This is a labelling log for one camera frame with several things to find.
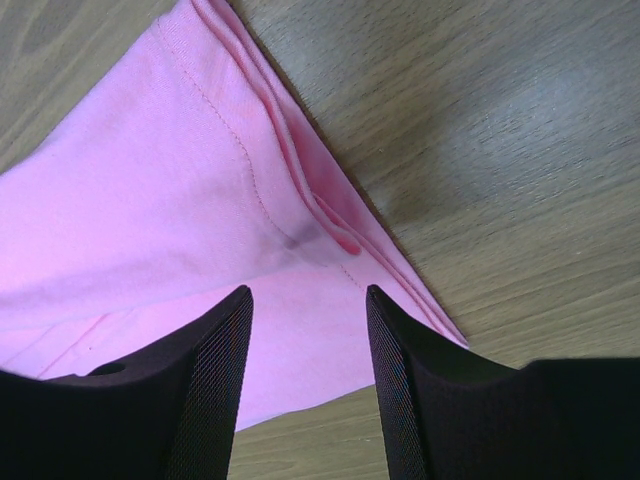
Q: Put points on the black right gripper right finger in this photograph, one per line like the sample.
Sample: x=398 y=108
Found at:
x=448 y=413

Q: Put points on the pink t shirt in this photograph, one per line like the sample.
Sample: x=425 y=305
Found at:
x=188 y=171

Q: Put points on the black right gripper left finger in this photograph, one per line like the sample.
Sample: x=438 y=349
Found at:
x=166 y=411

